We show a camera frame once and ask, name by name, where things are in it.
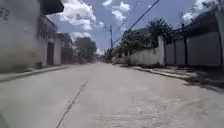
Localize utility pole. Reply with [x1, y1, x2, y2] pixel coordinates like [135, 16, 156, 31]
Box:
[109, 23, 114, 51]

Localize tree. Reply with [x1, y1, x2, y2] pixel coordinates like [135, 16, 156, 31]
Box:
[73, 36, 98, 64]

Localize grey concrete road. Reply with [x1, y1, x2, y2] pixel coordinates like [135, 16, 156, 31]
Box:
[0, 63, 224, 128]

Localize raised concrete sidewalk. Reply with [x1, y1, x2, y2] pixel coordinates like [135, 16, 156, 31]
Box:
[131, 65, 224, 88]
[0, 64, 69, 83]

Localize grey metal gate fence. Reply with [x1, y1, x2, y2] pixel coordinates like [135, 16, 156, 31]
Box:
[164, 31, 224, 67]

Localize white building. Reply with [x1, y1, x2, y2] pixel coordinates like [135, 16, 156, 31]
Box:
[0, 0, 65, 73]

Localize white concrete wall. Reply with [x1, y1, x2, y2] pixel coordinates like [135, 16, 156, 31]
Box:
[112, 35, 166, 67]

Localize trees behind wall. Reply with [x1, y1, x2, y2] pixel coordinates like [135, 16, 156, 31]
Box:
[114, 18, 178, 56]

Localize overhead wires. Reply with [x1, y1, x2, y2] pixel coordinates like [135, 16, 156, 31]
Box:
[113, 0, 161, 44]

